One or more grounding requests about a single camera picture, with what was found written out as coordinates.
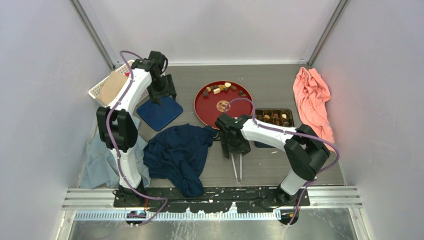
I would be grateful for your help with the beige cloth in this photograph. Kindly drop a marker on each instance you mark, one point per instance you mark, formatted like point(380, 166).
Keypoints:
point(111, 87)

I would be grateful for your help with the salmon pink cloth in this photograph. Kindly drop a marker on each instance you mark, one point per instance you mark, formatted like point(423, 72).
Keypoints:
point(311, 93)

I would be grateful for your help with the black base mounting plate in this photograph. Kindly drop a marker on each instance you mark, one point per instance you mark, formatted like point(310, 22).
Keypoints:
point(247, 199)

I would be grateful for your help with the light blue cloth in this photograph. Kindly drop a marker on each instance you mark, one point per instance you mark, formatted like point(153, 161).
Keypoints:
point(100, 166)

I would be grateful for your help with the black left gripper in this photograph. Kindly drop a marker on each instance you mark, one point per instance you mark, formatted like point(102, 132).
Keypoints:
point(168, 90)

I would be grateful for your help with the blue chocolate tin box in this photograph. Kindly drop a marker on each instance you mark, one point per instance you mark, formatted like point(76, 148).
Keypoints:
point(281, 117)

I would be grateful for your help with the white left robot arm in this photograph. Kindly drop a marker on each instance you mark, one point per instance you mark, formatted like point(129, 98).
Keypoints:
point(115, 123)

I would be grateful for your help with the blue tin lid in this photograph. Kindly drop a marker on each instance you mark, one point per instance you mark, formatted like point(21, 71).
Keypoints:
point(158, 116)

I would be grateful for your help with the red round tray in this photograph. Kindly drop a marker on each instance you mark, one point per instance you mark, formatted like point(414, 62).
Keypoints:
point(224, 97)

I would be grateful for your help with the clear plastic metal tongs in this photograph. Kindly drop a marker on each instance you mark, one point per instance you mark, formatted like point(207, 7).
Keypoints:
point(238, 172)

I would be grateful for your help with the dark blue cloth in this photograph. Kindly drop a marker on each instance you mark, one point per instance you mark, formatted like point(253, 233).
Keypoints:
point(179, 154)

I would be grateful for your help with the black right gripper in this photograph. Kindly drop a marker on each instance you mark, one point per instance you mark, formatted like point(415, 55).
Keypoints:
point(227, 148)

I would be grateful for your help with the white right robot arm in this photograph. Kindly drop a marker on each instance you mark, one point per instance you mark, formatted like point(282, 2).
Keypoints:
point(305, 151)

